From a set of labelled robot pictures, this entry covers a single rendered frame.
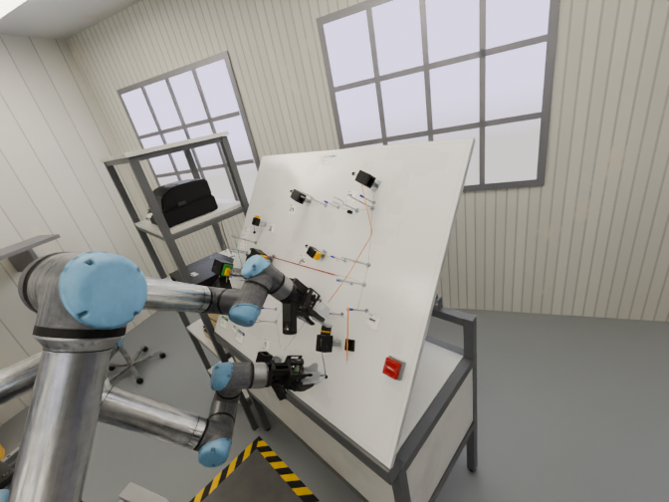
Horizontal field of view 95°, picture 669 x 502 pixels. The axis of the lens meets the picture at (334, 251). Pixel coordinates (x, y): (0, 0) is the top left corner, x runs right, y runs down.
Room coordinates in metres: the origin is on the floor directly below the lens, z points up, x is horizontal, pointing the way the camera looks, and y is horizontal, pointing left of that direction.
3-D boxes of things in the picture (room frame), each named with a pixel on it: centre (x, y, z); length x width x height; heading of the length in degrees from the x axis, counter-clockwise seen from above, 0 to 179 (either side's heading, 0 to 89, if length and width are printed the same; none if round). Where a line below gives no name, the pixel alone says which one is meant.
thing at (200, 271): (1.77, 0.81, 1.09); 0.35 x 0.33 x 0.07; 41
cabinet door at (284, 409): (1.23, 0.51, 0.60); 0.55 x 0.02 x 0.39; 41
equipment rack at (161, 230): (1.85, 0.80, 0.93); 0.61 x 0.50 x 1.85; 41
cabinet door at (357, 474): (0.82, 0.16, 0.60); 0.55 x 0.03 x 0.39; 41
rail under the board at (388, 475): (1.01, 0.35, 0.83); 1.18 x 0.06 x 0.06; 41
